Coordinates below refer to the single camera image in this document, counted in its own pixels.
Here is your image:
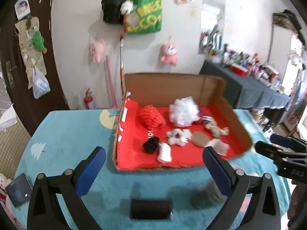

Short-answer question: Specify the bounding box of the white cotton pad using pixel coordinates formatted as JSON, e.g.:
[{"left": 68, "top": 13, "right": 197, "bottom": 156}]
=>
[{"left": 205, "top": 139, "right": 229, "bottom": 156}]

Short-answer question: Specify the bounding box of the beige braided rope toy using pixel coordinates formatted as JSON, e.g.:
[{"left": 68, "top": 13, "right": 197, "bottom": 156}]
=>
[{"left": 205, "top": 121, "right": 229, "bottom": 139}]

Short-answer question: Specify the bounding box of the white fluffy plush toy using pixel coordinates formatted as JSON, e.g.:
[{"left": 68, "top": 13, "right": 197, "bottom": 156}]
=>
[{"left": 166, "top": 128, "right": 192, "bottom": 147}]

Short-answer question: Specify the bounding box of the white mesh bath pouf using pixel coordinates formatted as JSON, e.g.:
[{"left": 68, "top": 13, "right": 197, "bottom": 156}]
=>
[{"left": 169, "top": 97, "right": 200, "bottom": 127}]

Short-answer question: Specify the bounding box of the white soft cloth toy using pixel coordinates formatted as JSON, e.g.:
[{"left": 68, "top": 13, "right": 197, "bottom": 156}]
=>
[{"left": 157, "top": 142, "right": 172, "bottom": 163}]

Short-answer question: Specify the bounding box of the black fluffy pompom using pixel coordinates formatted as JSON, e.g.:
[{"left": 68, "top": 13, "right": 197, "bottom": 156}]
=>
[{"left": 143, "top": 136, "right": 159, "bottom": 154}]

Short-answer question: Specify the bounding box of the red mesh bath sponge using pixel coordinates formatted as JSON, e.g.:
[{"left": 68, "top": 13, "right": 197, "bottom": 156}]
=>
[{"left": 139, "top": 105, "right": 167, "bottom": 131}]

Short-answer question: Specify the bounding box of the person right hand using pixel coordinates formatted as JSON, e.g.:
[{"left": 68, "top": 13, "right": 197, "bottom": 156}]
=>
[{"left": 287, "top": 180, "right": 306, "bottom": 220}]

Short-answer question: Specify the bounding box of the smartphone on table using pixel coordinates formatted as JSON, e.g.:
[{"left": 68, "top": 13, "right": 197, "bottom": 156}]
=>
[{"left": 5, "top": 173, "right": 32, "bottom": 208}]

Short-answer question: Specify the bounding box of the large glass jar metal lid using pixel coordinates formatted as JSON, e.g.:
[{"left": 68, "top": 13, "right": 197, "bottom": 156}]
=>
[{"left": 191, "top": 180, "right": 227, "bottom": 209}]

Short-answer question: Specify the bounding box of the side table grey cloth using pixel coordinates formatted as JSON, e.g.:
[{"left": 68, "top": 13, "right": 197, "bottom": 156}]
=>
[{"left": 199, "top": 61, "right": 291, "bottom": 127}]

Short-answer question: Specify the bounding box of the red basin on table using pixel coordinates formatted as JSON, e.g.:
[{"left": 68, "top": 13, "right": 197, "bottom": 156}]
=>
[{"left": 230, "top": 64, "right": 248, "bottom": 77}]

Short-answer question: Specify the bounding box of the floral beauty cream tin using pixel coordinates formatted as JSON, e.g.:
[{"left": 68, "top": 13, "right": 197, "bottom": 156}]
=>
[{"left": 130, "top": 199, "right": 173, "bottom": 220}]

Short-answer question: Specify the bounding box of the dark brown door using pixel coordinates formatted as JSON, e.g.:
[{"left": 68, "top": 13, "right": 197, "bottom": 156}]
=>
[{"left": 1, "top": 0, "right": 69, "bottom": 135}]

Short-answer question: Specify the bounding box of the white wardrobe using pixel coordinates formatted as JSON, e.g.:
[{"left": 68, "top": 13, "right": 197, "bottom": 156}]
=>
[{"left": 268, "top": 25, "right": 302, "bottom": 89}]

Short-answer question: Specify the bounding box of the cardboard box red lining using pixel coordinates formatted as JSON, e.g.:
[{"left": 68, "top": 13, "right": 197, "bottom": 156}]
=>
[{"left": 112, "top": 73, "right": 252, "bottom": 171}]

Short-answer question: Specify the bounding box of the red fire extinguisher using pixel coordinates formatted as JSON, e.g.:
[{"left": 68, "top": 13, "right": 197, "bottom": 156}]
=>
[{"left": 84, "top": 88, "right": 96, "bottom": 110}]

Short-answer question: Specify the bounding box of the plastic bag on door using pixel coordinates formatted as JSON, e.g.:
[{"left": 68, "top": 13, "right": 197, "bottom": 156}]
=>
[{"left": 32, "top": 66, "right": 51, "bottom": 100}]

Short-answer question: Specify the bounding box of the green dinosaur plush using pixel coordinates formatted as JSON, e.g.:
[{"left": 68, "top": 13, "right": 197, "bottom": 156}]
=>
[{"left": 32, "top": 31, "right": 47, "bottom": 54}]

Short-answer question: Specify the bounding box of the green tote bag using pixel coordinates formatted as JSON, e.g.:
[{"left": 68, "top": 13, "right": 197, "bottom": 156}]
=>
[{"left": 123, "top": 0, "right": 162, "bottom": 34}]

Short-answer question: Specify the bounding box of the photo card on door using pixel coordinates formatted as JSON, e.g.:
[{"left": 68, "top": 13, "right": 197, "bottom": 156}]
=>
[{"left": 14, "top": 0, "right": 31, "bottom": 20}]

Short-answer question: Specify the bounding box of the pink broom handle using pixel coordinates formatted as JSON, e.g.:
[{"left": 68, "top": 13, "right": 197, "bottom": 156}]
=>
[{"left": 106, "top": 55, "right": 118, "bottom": 109}]

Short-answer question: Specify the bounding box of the wall mirror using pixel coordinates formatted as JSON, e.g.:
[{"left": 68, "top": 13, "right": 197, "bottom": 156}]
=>
[{"left": 198, "top": 0, "right": 225, "bottom": 55}]

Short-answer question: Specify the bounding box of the pink fox plush on wall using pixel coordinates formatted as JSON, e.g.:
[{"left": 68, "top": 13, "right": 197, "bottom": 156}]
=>
[{"left": 160, "top": 42, "right": 178, "bottom": 66}]

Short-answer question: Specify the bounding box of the pink pig plush on wall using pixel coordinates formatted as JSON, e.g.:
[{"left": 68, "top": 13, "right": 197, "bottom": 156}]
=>
[{"left": 89, "top": 39, "right": 105, "bottom": 63}]

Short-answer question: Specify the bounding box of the fabric wall organizer on door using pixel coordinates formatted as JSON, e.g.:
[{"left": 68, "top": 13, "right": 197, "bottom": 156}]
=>
[{"left": 15, "top": 17, "right": 47, "bottom": 89}]

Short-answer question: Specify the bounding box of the mop handle orange grip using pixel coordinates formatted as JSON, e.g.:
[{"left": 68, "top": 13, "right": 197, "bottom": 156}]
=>
[{"left": 120, "top": 35, "right": 124, "bottom": 96}]

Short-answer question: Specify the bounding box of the panda plush keychain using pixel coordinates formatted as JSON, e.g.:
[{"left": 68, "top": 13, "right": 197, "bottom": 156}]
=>
[{"left": 120, "top": 0, "right": 136, "bottom": 15}]

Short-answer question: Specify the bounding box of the black backpack on wall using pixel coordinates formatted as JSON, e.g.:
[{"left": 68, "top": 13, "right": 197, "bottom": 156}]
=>
[{"left": 101, "top": 0, "right": 126, "bottom": 25}]

